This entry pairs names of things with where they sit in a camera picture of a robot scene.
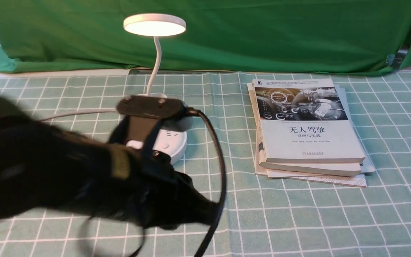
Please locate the green backdrop cloth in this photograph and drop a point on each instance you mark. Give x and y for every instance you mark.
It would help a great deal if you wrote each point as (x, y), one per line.
(305, 36)

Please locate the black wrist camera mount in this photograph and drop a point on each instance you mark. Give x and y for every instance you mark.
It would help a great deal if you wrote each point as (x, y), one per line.
(152, 124)

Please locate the white desk lamp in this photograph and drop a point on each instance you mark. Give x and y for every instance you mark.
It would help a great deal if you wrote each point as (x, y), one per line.
(156, 25)

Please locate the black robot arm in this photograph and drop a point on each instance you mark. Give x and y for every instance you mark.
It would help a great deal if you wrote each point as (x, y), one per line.
(44, 166)

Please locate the metal binder clip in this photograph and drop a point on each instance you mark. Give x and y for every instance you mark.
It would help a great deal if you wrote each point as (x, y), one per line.
(395, 61)

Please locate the green checkered tablecloth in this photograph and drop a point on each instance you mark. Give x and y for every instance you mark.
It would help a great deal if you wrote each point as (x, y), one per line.
(263, 217)

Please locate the white top book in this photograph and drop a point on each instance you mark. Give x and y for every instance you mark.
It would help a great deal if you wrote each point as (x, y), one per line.
(307, 121)

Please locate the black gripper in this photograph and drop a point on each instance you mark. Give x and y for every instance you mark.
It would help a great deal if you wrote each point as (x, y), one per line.
(156, 195)

